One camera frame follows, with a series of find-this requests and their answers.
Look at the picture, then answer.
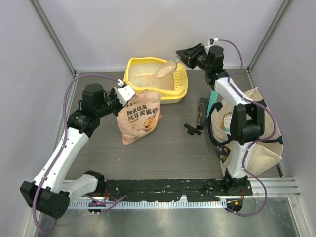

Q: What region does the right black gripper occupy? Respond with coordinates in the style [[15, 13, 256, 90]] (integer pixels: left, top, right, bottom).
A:
[[175, 43, 211, 73]]

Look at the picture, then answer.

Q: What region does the pink cat litter bag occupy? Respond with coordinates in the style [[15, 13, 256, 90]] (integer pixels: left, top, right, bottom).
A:
[[117, 90, 162, 145]]

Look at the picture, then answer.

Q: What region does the clear plastic scoop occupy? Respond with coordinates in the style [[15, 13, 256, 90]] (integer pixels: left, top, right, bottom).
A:
[[155, 56, 181, 79]]

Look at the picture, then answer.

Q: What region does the black bag clip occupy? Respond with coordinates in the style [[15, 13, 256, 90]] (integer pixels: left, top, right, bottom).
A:
[[184, 123, 204, 135]]

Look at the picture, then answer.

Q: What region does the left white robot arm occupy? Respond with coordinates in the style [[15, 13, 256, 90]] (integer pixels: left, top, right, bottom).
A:
[[20, 84, 126, 219]]

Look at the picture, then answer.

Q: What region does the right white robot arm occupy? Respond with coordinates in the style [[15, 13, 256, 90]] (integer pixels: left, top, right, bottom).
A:
[[176, 43, 265, 195]]

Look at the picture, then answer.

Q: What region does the yellow slotted litter scoop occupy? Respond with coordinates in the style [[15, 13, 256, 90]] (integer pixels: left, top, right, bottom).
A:
[[172, 64, 188, 94]]

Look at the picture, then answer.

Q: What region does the yellow litter box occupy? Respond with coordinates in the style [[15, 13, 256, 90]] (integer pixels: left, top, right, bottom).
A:
[[123, 57, 188, 104]]

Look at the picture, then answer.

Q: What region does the teal flat stick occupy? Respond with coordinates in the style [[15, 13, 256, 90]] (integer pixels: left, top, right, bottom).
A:
[[207, 91, 218, 116]]

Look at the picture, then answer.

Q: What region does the blue white pouch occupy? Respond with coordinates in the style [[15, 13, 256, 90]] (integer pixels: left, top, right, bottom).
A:
[[220, 112, 233, 132]]

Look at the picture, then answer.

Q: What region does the beige canvas tote bag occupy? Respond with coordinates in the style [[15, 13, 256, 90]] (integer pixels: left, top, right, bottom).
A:
[[211, 100, 283, 175]]

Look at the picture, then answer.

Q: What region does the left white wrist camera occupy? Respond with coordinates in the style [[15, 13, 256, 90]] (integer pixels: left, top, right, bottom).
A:
[[115, 79, 136, 106]]

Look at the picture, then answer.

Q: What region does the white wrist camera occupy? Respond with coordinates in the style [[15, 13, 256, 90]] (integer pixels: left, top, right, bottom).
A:
[[115, 79, 136, 106], [204, 38, 219, 49]]

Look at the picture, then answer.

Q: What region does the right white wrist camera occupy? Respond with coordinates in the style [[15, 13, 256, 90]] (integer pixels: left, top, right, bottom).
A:
[[204, 38, 219, 49]]

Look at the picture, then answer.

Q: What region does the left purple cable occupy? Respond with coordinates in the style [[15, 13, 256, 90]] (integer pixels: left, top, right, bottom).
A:
[[33, 73, 128, 234]]

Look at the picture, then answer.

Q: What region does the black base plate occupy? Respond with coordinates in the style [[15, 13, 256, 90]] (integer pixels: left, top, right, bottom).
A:
[[99, 179, 253, 202]]

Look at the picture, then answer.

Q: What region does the white slotted cable duct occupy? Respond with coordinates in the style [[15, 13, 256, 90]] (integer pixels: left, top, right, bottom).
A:
[[68, 198, 227, 210]]

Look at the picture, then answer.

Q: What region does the aluminium rail frame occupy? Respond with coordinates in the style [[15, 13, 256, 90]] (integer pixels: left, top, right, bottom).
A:
[[31, 176, 302, 199]]

